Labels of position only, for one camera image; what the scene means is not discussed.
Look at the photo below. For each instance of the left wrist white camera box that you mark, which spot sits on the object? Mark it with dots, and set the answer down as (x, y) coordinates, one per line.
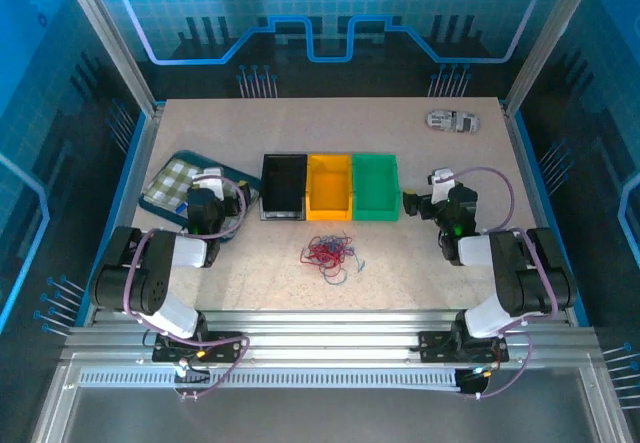
(210, 183)

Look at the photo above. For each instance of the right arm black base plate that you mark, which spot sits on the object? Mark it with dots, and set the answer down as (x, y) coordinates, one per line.
(435, 345)

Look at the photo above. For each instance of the black plastic bin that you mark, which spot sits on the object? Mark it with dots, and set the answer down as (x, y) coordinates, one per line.
(282, 183)

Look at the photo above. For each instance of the aluminium frame post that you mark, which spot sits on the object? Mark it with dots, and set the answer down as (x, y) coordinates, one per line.
(110, 38)
(550, 38)

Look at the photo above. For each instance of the green white checkered cloth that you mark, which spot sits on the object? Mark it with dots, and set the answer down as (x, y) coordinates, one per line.
(172, 180)

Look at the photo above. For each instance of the green plastic bin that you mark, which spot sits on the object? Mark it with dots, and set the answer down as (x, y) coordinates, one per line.
(375, 185)

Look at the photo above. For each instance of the yellow plastic bin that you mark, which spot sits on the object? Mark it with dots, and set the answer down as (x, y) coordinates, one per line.
(329, 188)

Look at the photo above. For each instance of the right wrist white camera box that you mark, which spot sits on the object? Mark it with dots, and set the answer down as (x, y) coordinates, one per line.
(441, 183)

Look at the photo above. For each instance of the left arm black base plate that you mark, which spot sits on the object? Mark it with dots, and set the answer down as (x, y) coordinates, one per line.
(225, 345)

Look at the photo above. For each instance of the checkered cloth tray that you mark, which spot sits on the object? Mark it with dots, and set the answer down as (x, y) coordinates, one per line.
(150, 205)

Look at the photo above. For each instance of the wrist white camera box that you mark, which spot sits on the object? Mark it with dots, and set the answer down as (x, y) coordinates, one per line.
(441, 183)
(210, 183)

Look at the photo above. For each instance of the left aluminium frame post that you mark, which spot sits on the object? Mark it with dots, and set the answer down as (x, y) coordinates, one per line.
(110, 38)

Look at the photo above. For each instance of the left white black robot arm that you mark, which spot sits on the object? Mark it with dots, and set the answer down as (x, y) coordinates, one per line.
(150, 283)

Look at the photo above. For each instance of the aluminium mounting rail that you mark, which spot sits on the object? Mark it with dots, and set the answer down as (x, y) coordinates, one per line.
(325, 335)

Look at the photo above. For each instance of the right aluminium frame post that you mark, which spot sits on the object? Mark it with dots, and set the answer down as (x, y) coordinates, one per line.
(550, 38)

